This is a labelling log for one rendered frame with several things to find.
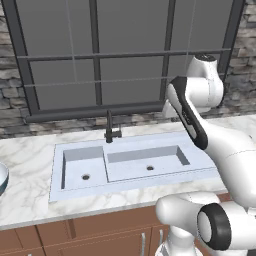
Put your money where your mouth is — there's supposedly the dark grey framed window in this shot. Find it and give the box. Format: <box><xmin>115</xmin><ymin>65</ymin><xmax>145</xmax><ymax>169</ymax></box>
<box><xmin>1</xmin><ymin>0</ymin><xmax>247</xmax><ymax>124</ymax></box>

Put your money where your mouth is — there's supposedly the long brown drawer front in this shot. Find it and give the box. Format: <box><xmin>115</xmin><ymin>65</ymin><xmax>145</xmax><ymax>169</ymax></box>
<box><xmin>35</xmin><ymin>204</ymin><xmax>160</xmax><ymax>238</ymax></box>

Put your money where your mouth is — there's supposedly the wide brown cabinet door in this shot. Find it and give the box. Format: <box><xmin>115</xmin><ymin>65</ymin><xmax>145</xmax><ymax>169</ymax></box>
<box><xmin>42</xmin><ymin>227</ymin><xmax>154</xmax><ymax>256</ymax></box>

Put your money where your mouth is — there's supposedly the white and teal bowl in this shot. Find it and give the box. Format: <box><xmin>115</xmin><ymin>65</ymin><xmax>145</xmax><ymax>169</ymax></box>
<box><xmin>0</xmin><ymin>161</ymin><xmax>10</xmax><ymax>197</ymax></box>

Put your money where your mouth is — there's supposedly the short brown drawer front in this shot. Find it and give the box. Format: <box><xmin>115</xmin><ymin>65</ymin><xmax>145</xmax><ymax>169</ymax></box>
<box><xmin>0</xmin><ymin>225</ymin><xmax>42</xmax><ymax>256</ymax></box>

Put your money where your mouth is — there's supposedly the narrow brown cabinet door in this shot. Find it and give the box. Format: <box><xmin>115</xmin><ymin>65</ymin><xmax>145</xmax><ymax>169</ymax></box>
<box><xmin>148</xmin><ymin>224</ymin><xmax>172</xmax><ymax>256</ymax></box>

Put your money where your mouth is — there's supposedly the black tap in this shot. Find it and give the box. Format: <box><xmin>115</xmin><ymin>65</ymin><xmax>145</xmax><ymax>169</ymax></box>
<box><xmin>103</xmin><ymin>109</ymin><xmax>123</xmax><ymax>144</ymax></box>

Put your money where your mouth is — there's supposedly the silver cabinet handle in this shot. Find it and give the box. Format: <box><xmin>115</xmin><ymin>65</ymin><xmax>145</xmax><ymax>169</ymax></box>
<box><xmin>158</xmin><ymin>228</ymin><xmax>165</xmax><ymax>249</ymax></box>
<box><xmin>140</xmin><ymin>232</ymin><xmax>147</xmax><ymax>256</ymax></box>

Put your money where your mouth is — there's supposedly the pale blue double sink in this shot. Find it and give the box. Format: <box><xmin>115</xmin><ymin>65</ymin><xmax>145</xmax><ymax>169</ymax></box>
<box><xmin>48</xmin><ymin>130</ymin><xmax>223</xmax><ymax>203</ymax></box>

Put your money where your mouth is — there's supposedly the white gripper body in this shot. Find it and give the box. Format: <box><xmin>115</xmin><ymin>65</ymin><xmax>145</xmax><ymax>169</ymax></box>
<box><xmin>161</xmin><ymin>98</ymin><xmax>183</xmax><ymax>119</ymax></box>

